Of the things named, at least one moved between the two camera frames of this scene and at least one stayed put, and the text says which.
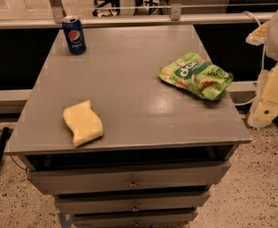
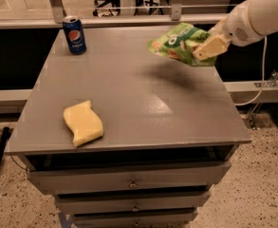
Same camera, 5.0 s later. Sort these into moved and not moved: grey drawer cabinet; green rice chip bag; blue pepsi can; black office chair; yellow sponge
Moved: green rice chip bag
Not moved: yellow sponge; blue pepsi can; grey drawer cabinet; black office chair
